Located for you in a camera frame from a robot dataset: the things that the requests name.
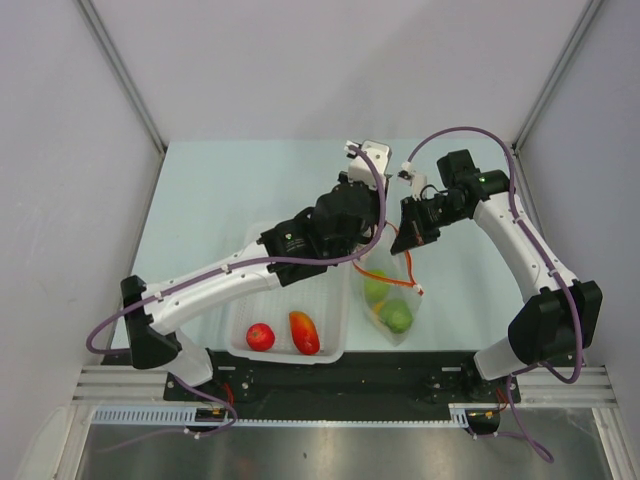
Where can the red orange toy mango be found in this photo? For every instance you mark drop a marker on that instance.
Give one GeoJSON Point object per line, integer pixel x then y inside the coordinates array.
{"type": "Point", "coordinates": [304, 333]}

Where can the white slotted cable duct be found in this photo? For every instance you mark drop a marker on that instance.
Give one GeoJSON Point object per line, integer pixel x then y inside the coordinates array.
{"type": "Point", "coordinates": [144, 415]}

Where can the aluminium frame rail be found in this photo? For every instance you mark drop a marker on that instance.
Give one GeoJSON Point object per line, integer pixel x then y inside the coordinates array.
{"type": "Point", "coordinates": [114, 60]}

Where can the white perforated plastic basket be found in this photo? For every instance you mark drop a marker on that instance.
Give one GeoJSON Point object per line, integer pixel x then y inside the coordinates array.
{"type": "Point", "coordinates": [324, 298]}

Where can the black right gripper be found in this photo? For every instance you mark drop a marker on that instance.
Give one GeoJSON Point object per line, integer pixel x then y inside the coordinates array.
{"type": "Point", "coordinates": [408, 236]}

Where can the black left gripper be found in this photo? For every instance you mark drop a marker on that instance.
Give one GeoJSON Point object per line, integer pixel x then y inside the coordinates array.
{"type": "Point", "coordinates": [375, 197]}

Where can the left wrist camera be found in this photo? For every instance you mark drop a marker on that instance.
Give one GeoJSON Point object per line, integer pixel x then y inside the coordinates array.
{"type": "Point", "coordinates": [367, 159]}

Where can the red toy apple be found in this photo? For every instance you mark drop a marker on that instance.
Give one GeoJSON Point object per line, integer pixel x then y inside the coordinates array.
{"type": "Point", "coordinates": [260, 337]}

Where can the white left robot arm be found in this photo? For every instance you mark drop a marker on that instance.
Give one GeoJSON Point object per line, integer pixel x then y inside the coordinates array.
{"type": "Point", "coordinates": [333, 231]}

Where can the clear zip top bag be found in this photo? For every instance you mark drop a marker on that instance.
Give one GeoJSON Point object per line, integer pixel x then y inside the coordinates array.
{"type": "Point", "coordinates": [400, 275]}

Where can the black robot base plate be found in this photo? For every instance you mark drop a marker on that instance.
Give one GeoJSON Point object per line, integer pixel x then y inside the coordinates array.
{"type": "Point", "coordinates": [359, 387]}

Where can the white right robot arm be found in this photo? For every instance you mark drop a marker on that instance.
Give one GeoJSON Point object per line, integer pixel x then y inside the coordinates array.
{"type": "Point", "coordinates": [559, 313]}

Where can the green custard apple toy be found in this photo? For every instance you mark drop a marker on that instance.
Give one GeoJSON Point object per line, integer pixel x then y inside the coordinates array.
{"type": "Point", "coordinates": [396, 315]}

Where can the yellow toy lemon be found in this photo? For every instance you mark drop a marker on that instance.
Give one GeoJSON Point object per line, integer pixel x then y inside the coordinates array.
{"type": "Point", "coordinates": [378, 307]}

